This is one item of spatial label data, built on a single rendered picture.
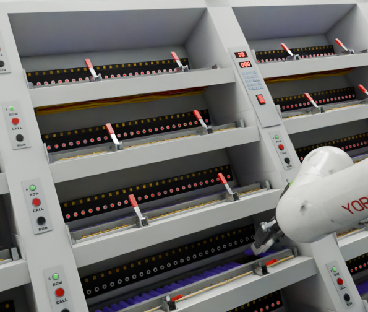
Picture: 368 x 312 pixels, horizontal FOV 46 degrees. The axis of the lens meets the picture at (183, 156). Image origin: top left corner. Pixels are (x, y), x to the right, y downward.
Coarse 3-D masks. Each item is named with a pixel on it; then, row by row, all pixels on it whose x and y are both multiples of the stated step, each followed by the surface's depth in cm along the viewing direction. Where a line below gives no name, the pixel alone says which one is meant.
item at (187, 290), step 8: (272, 256) 118; (280, 256) 120; (288, 256) 119; (248, 264) 115; (272, 264) 116; (224, 272) 112; (232, 272) 112; (240, 272) 113; (200, 280) 109; (208, 280) 109; (216, 280) 110; (224, 280) 111; (184, 288) 106; (192, 288) 107; (200, 288) 108; (208, 288) 107; (160, 296) 104; (184, 296) 104; (136, 304) 101; (144, 304) 101; (152, 304) 102; (160, 304) 102
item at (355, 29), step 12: (348, 12) 177; (360, 12) 172; (336, 24) 183; (348, 24) 178; (360, 24) 173; (336, 36) 184; (348, 36) 179; (360, 36) 174; (336, 48) 185; (348, 48) 180; (348, 72) 182; (360, 72) 177; (360, 84) 178; (360, 96) 179
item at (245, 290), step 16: (288, 240) 125; (224, 256) 127; (304, 256) 120; (176, 272) 120; (272, 272) 111; (288, 272) 113; (304, 272) 116; (128, 288) 113; (224, 288) 107; (240, 288) 106; (256, 288) 108; (272, 288) 110; (176, 304) 103; (192, 304) 100; (208, 304) 102; (224, 304) 104; (240, 304) 106
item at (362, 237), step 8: (352, 224) 136; (360, 224) 136; (336, 232) 132; (344, 232) 134; (352, 232) 135; (360, 232) 133; (336, 240) 122; (344, 240) 128; (352, 240) 126; (360, 240) 126; (344, 248) 123; (352, 248) 124; (360, 248) 126; (344, 256) 123; (352, 256) 124
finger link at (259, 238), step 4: (260, 224) 106; (264, 224) 105; (260, 228) 108; (256, 232) 111; (260, 232) 108; (264, 232) 105; (268, 232) 106; (256, 236) 111; (260, 236) 109; (264, 236) 108; (260, 240) 110; (260, 244) 112
